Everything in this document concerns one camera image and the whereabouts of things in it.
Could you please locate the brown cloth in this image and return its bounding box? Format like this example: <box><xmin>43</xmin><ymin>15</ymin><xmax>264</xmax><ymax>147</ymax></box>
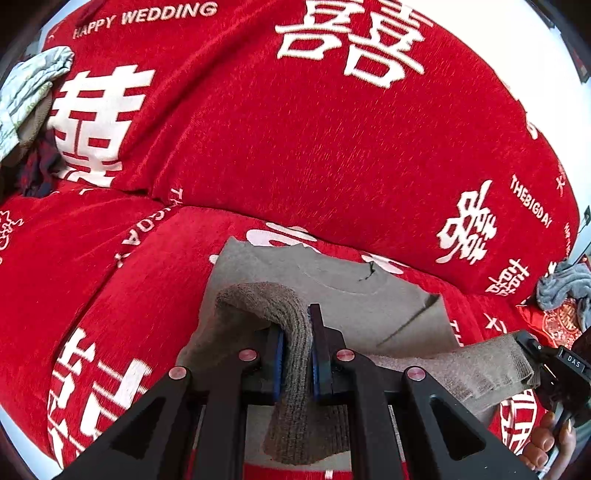
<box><xmin>17</xmin><ymin>92</ymin><xmax>55</xmax><ymax>149</ymax></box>

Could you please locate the grey knit sweater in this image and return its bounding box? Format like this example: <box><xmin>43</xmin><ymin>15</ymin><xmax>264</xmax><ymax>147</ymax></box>
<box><xmin>177</xmin><ymin>237</ymin><xmax>541</xmax><ymax>467</ymax></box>

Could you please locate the red embroidered cushion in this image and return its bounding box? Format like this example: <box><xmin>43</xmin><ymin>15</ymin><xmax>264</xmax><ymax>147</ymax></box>
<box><xmin>517</xmin><ymin>295</ymin><xmax>591</xmax><ymax>354</ymax></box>

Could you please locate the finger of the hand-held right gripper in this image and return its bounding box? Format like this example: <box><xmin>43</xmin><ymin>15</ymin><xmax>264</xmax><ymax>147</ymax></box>
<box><xmin>514</xmin><ymin>330</ymin><xmax>543</xmax><ymax>367</ymax></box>

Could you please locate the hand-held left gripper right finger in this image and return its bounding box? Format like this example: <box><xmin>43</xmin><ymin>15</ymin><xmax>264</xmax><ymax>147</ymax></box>
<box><xmin>308</xmin><ymin>304</ymin><xmax>539</xmax><ymax>480</ymax></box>

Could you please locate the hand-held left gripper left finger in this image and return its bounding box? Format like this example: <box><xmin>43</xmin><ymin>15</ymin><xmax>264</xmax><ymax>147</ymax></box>
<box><xmin>58</xmin><ymin>328</ymin><xmax>284</xmax><ymax>480</ymax></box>

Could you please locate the blue grey towel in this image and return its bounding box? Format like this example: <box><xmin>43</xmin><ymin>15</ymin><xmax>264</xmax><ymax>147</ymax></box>
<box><xmin>536</xmin><ymin>261</ymin><xmax>591</xmax><ymax>312</ymax></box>

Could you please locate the pale green white cloth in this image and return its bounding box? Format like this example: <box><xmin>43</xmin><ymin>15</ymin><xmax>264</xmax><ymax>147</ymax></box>
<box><xmin>0</xmin><ymin>46</ymin><xmax>75</xmax><ymax>162</ymax></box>

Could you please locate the dark plaid cloth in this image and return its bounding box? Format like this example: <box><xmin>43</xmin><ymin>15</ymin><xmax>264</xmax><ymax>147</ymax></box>
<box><xmin>17</xmin><ymin>134</ymin><xmax>63</xmax><ymax>198</ymax></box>

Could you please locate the person's right hand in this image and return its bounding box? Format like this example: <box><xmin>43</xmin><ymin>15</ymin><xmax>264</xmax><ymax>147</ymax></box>
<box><xmin>521</xmin><ymin>412</ymin><xmax>578</xmax><ymax>478</ymax></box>

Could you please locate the red printed sofa cover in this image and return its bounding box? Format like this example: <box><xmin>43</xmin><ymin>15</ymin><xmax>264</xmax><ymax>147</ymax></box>
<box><xmin>0</xmin><ymin>0</ymin><xmax>583</xmax><ymax>480</ymax></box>

